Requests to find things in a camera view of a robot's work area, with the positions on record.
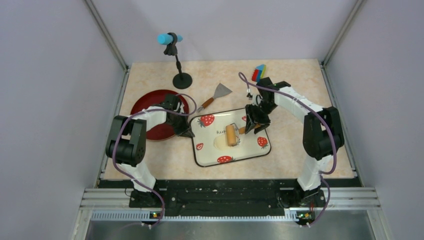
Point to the aluminium frame rail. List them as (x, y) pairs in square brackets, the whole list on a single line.
[(353, 213)]

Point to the dark red round plate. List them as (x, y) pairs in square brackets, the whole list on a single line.
[(162, 131)]

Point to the white strawberry print tray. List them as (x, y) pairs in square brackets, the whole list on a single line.
[(207, 127)]

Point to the metal scraper wooden handle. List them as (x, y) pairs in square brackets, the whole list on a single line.
[(220, 91)]

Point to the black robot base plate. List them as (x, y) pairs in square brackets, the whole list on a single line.
[(229, 198)]

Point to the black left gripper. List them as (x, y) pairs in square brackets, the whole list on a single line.
[(184, 130)]

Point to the white dough lump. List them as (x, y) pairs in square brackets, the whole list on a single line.
[(220, 143)]

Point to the wooden dough roller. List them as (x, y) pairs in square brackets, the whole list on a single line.
[(232, 131)]

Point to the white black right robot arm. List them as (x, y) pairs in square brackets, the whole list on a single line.
[(322, 130)]

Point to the colourful block toy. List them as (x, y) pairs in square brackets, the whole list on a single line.
[(258, 73)]

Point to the blue toy microphone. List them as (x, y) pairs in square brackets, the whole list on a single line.
[(168, 38)]

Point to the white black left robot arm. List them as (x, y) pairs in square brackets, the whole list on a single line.
[(127, 143)]

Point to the black microphone stand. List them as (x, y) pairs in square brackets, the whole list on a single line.
[(181, 80)]

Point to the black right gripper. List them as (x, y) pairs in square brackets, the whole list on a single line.
[(251, 110)]

